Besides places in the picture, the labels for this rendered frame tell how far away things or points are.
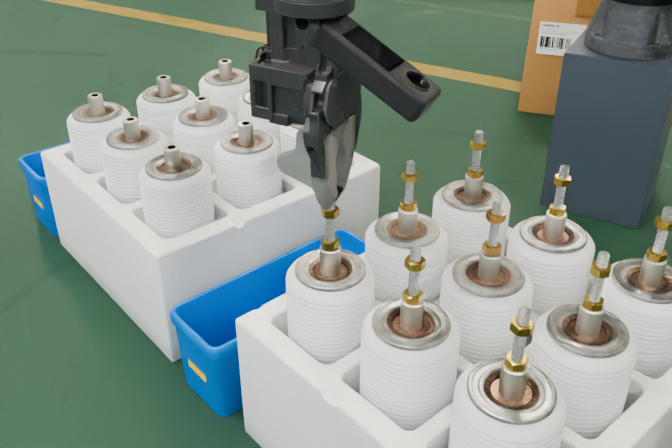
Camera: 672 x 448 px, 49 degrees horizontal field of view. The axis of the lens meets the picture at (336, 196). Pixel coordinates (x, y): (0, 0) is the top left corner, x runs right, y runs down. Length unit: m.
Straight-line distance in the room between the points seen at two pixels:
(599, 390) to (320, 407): 0.27
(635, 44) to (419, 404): 0.78
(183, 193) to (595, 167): 0.75
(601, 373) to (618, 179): 0.71
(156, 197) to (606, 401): 0.59
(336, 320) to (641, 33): 0.76
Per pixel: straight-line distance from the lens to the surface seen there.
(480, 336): 0.78
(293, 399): 0.81
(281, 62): 0.68
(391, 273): 0.84
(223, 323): 1.03
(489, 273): 0.78
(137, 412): 1.01
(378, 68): 0.63
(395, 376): 0.70
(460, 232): 0.91
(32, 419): 1.05
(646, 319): 0.81
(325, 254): 0.76
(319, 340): 0.79
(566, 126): 1.36
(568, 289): 0.87
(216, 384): 0.95
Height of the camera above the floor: 0.71
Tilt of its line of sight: 30 degrees down
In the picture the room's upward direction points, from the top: straight up
